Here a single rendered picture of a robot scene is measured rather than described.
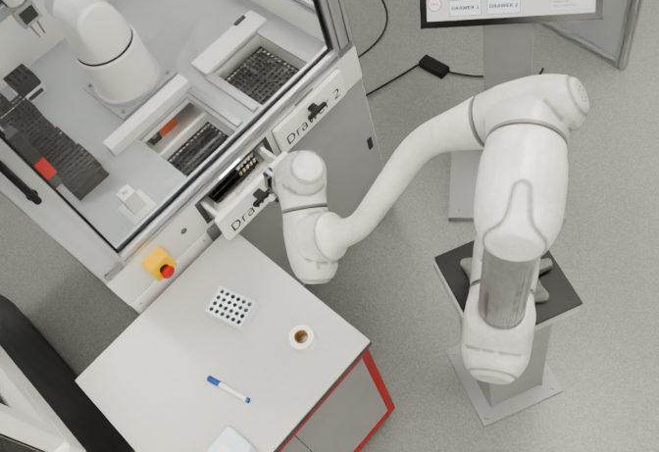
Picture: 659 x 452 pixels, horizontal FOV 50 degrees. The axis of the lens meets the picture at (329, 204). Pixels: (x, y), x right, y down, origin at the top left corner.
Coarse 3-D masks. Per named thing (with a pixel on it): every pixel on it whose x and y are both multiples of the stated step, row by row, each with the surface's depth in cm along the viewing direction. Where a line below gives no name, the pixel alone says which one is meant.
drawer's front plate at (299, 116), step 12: (336, 72) 217; (324, 84) 216; (336, 84) 220; (312, 96) 214; (324, 96) 218; (336, 96) 223; (300, 108) 213; (324, 108) 221; (288, 120) 211; (300, 120) 216; (276, 132) 210; (288, 132) 215; (300, 132) 219; (288, 144) 218
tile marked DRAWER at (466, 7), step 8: (456, 0) 210; (464, 0) 209; (472, 0) 209; (480, 0) 208; (456, 8) 210; (464, 8) 210; (472, 8) 209; (480, 8) 209; (456, 16) 211; (464, 16) 211
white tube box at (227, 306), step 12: (216, 300) 201; (228, 300) 200; (240, 300) 199; (252, 300) 198; (216, 312) 200; (228, 312) 198; (240, 312) 197; (252, 312) 198; (228, 324) 198; (240, 324) 195
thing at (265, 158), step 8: (256, 152) 218; (264, 152) 212; (264, 160) 217; (272, 160) 212; (256, 168) 216; (264, 168) 216; (248, 176) 215; (240, 184) 214; (232, 192) 213; (208, 200) 214; (224, 200) 213; (232, 200) 212; (208, 208) 205; (216, 208) 212; (224, 208) 211; (216, 216) 203
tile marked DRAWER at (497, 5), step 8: (488, 0) 208; (496, 0) 207; (504, 0) 207; (512, 0) 206; (520, 0) 206; (488, 8) 208; (496, 8) 208; (504, 8) 207; (512, 8) 207; (520, 8) 206
